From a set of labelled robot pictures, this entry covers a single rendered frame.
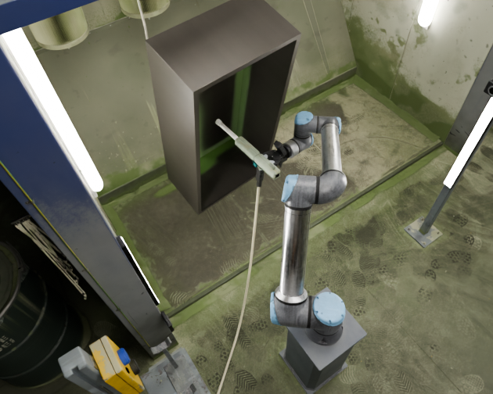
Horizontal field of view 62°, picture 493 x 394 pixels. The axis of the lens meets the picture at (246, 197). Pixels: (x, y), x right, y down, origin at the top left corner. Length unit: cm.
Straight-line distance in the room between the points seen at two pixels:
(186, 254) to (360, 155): 168
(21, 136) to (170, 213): 219
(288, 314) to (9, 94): 140
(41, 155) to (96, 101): 206
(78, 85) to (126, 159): 63
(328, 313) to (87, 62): 239
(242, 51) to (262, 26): 19
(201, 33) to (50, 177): 96
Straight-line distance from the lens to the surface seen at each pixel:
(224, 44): 191
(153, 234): 323
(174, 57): 185
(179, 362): 202
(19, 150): 126
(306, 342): 218
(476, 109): 363
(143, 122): 338
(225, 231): 314
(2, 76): 114
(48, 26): 284
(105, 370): 128
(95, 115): 332
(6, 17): 108
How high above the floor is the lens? 272
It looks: 54 degrees down
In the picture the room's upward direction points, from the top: 4 degrees counter-clockwise
